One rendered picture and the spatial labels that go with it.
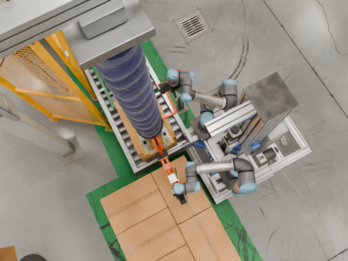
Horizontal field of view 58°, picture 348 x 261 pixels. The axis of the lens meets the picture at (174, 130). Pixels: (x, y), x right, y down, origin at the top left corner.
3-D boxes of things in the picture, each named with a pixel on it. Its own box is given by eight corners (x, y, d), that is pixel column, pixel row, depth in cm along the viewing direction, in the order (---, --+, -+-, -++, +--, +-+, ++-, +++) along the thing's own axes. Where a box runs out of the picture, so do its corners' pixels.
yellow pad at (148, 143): (130, 122, 288) (129, 120, 283) (140, 117, 289) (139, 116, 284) (144, 156, 280) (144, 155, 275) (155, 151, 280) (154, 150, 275)
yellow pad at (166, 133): (149, 114, 289) (148, 112, 284) (159, 109, 290) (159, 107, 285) (164, 147, 281) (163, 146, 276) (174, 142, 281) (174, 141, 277)
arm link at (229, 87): (197, 115, 282) (226, 94, 232) (198, 99, 286) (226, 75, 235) (209, 116, 285) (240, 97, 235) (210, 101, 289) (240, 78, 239)
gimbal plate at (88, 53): (52, 9, 122) (46, 0, 117) (122, -24, 125) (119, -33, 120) (83, 71, 115) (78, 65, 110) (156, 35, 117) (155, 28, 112)
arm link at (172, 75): (178, 78, 215) (165, 78, 216) (178, 84, 226) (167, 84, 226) (178, 68, 217) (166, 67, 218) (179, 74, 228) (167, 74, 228)
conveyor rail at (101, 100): (57, 13, 405) (51, 4, 386) (60, 12, 405) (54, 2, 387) (135, 173, 348) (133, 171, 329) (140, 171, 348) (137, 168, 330)
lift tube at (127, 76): (124, 110, 240) (59, 7, 119) (152, 96, 242) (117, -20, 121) (138, 138, 234) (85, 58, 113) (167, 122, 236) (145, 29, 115)
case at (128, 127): (121, 114, 351) (113, 101, 312) (153, 98, 354) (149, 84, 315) (144, 161, 336) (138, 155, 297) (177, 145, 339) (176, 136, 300)
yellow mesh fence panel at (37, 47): (48, 121, 411) (-88, 30, 208) (51, 114, 413) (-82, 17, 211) (113, 132, 403) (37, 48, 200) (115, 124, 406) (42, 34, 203)
